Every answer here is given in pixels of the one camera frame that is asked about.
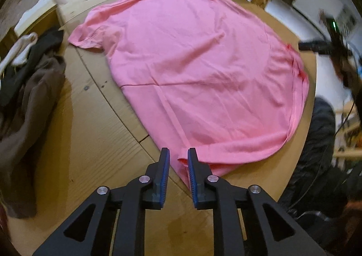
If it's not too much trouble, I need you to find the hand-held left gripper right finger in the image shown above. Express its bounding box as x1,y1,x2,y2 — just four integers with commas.
187,148,329,256

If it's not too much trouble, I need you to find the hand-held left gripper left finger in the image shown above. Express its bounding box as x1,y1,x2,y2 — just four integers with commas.
32,147,171,256

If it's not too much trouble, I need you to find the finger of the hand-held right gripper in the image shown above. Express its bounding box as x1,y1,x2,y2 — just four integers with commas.
298,40,331,54

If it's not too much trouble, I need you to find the pink shirt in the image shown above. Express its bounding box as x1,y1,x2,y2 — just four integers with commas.
68,0,310,189

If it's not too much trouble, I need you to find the person's black jacket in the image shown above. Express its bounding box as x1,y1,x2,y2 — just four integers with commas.
279,97,362,245

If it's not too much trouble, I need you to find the brown garment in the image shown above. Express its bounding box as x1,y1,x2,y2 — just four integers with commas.
0,55,67,218

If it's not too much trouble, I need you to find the white garment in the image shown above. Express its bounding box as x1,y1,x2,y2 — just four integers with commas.
0,33,38,73

